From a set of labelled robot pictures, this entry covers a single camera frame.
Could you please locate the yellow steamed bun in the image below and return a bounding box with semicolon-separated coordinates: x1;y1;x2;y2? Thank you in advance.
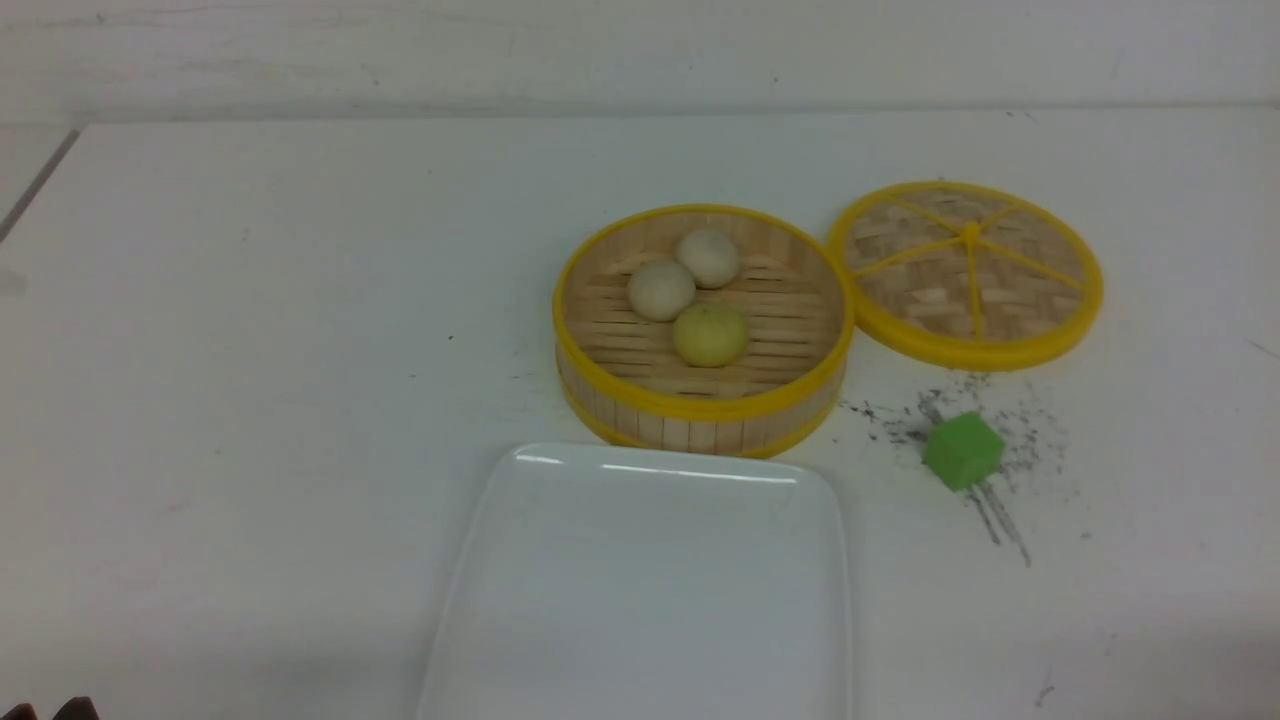
672;304;749;368

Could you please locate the green cube block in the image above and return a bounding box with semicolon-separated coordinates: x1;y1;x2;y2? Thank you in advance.
922;413;1006;493

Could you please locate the yellow-rimmed bamboo steamer basket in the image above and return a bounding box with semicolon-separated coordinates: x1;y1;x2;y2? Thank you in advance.
550;204;855;457

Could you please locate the pale white steamed bun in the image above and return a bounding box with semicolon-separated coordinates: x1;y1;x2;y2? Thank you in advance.
627;260;698;323

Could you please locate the white rectangular plate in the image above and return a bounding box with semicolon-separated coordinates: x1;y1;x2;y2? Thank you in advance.
417;442;854;719

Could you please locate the yellow-rimmed bamboo steamer lid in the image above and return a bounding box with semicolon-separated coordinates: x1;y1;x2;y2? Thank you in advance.
827;179;1105;373

